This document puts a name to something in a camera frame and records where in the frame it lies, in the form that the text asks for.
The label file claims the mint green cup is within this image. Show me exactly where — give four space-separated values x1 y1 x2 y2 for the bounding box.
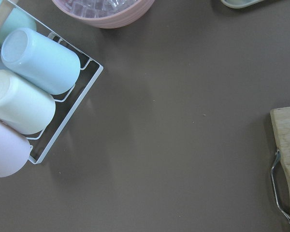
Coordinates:
0 0 37 47

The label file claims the white wire cup rack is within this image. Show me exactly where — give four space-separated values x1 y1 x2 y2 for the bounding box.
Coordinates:
8 0 103 164

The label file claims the pink bowl with ice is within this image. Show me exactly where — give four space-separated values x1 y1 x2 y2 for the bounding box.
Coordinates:
53 0 154 29

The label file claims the white cup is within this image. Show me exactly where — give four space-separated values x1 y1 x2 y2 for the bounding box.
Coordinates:
0 70 56 134

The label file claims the pink cup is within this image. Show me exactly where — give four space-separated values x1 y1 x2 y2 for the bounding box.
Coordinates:
0 122 31 177

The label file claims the wooden stick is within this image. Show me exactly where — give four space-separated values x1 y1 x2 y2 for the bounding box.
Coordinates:
0 0 18 28

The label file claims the light blue cup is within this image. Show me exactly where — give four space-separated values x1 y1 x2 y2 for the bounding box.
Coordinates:
0 28 80 95

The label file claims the cream serving tray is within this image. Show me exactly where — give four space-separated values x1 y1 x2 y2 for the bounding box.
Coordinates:
220 0 263 9

